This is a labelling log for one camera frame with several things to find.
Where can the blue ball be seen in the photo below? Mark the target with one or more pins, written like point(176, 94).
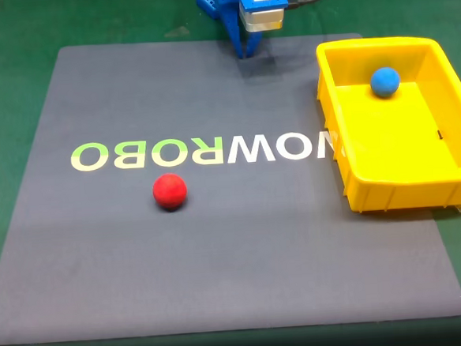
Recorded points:
point(385, 82)

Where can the grey mat with lettering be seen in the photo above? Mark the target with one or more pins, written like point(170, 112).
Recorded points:
point(219, 241)

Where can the red ball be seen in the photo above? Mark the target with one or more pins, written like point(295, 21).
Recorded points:
point(169, 190)

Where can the yellow plastic bin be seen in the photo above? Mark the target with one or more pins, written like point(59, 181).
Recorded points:
point(394, 141)

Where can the silver camera box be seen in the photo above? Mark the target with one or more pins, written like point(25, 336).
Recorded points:
point(263, 20)

